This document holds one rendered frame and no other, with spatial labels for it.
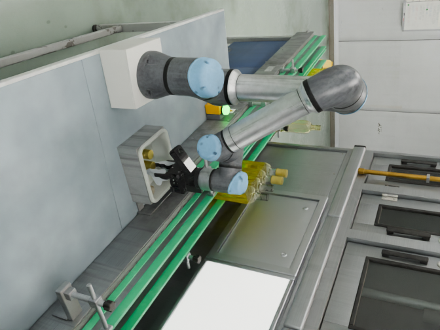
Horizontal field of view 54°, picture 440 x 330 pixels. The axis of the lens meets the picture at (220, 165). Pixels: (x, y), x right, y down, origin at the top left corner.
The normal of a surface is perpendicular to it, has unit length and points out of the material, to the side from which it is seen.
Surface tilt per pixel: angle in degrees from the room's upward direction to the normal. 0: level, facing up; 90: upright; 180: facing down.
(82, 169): 0
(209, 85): 8
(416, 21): 90
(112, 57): 90
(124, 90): 90
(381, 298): 90
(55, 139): 0
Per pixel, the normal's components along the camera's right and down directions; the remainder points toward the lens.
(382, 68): -0.42, 0.51
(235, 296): -0.14, -0.85
